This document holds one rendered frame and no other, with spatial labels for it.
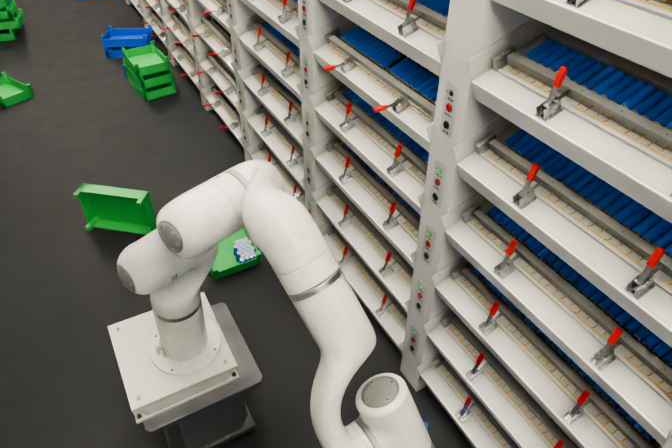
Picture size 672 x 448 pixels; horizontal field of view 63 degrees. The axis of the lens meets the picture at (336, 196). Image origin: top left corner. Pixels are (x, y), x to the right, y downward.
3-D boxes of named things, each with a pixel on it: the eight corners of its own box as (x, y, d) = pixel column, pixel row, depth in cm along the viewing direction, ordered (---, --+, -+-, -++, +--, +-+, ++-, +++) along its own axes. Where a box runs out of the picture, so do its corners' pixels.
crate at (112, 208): (95, 219, 244) (86, 230, 237) (83, 182, 231) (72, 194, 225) (158, 227, 239) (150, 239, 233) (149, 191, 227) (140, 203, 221)
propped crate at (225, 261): (260, 263, 222) (261, 253, 216) (213, 280, 215) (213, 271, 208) (233, 206, 236) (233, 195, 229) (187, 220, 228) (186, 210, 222)
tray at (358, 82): (433, 156, 131) (426, 128, 124) (317, 62, 172) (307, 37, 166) (498, 112, 134) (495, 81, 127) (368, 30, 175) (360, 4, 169)
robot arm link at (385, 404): (395, 484, 83) (441, 447, 86) (365, 427, 78) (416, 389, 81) (368, 449, 91) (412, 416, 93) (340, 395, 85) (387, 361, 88)
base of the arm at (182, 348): (164, 388, 139) (152, 347, 127) (139, 334, 150) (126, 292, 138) (232, 354, 147) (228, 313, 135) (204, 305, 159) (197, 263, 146)
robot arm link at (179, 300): (142, 302, 136) (123, 235, 120) (202, 263, 147) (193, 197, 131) (170, 331, 130) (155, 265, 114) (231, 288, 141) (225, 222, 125)
